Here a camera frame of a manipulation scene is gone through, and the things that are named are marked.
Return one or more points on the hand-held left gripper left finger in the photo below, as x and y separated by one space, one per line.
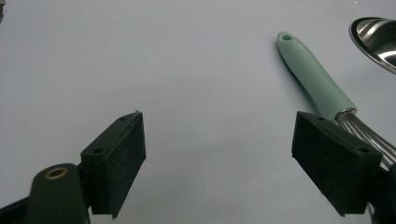
113 165

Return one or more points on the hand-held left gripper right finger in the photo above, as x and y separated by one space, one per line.
334 161

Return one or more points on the stainless steel bowl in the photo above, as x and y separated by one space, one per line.
376 40

